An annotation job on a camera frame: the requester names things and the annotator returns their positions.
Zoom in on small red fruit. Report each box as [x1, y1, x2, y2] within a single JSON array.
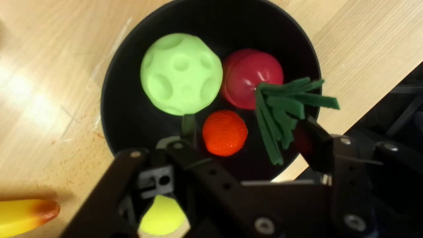
[[201, 110, 250, 158]]

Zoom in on black round bowl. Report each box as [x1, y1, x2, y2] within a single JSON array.
[[99, 0, 324, 183]]

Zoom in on red apple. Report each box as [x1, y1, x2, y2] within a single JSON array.
[[220, 48, 341, 167]]

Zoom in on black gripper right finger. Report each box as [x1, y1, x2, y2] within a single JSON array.
[[293, 117, 423, 238]]

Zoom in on yellow plastic banana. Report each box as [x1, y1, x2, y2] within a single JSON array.
[[0, 198, 62, 238]]

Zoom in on pale green fruit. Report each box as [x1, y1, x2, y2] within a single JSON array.
[[139, 32, 224, 118]]

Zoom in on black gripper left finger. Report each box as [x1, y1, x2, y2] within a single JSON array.
[[58, 113, 285, 238]]

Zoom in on yellow round fruit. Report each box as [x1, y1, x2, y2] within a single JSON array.
[[136, 195, 191, 238]]

